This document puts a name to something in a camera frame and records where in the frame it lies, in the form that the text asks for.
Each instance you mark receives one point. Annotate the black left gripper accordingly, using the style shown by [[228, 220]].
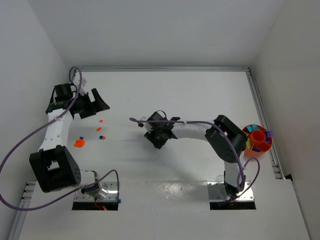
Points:
[[88, 106]]

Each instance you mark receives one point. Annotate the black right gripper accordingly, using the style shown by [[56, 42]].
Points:
[[155, 135]]

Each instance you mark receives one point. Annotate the light green lego brick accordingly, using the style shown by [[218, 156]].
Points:
[[248, 144]]

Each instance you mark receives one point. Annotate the large teal lego brick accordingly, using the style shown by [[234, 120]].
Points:
[[251, 128]]

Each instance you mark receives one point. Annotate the purple stepped lego brick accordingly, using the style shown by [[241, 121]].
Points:
[[268, 133]]

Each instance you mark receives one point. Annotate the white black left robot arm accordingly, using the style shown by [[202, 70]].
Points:
[[53, 165]]

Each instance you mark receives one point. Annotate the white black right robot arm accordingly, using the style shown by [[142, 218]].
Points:
[[227, 140]]

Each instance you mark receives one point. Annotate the orange round lego piece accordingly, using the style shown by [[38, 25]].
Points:
[[79, 143]]

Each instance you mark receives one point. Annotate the orange divided round container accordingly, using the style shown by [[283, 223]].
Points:
[[258, 140]]

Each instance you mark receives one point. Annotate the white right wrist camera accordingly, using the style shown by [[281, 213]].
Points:
[[145, 125]]

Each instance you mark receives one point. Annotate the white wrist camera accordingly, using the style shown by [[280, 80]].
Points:
[[80, 83], [145, 125]]

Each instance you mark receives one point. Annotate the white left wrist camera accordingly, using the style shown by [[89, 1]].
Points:
[[80, 83]]

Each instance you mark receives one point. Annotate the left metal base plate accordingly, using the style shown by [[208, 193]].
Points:
[[102, 192]]

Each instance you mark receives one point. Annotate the metal base plate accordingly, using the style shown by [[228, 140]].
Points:
[[218, 193], [102, 192]]

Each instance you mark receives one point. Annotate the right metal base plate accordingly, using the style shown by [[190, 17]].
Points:
[[218, 193]]

